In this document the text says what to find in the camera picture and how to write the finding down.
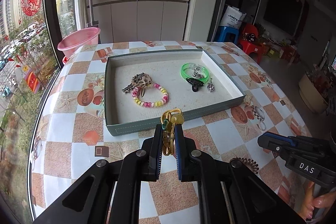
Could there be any green translucent bangle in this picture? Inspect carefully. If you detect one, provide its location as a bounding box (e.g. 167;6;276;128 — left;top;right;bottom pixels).
180;63;210;84

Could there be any red plastic chair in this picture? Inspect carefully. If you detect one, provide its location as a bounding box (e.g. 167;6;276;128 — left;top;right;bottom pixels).
238;23;265;64

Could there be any yellow sunflower hair tie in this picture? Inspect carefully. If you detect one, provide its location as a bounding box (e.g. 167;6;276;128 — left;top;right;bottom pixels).
160;108;185;157

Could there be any beige sideboard cabinet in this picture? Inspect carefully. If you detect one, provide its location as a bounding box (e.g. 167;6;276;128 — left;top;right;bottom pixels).
85;0;190;43

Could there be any dark metal hair clip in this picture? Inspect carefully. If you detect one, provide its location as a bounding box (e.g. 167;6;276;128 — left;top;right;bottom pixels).
122;83;137;93

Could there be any white shopping bag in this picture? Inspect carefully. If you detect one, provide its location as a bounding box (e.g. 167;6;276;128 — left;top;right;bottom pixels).
219;6;246;29

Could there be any silver rhinestone hair clip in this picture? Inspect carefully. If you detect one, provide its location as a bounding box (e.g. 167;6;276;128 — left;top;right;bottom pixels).
193;64;215;92

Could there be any right hand on handle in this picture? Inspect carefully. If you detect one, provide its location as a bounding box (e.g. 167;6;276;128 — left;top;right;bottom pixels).
298;181;335;220

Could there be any brown spiral hair tie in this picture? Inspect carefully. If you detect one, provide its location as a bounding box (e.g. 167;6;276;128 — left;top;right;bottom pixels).
231;157;260;175

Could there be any braided rope bracelet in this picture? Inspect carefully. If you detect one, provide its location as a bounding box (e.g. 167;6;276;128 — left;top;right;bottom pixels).
131;72;153;88

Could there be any grey-green jewelry tray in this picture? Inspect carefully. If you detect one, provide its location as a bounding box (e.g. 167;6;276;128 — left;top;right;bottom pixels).
104;50;245;136

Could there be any blue plastic stool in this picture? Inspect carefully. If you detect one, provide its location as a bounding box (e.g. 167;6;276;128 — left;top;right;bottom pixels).
214;26;239;45

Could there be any pink plastic basin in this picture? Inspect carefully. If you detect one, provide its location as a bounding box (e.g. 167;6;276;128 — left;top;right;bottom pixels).
58;27;100;59

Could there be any pink yellow bead bracelet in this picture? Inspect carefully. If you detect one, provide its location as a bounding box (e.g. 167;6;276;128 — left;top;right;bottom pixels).
131;82;170;108

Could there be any black claw hair clip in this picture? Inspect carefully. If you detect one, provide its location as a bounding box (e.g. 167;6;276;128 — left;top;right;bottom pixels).
186;77;204;92

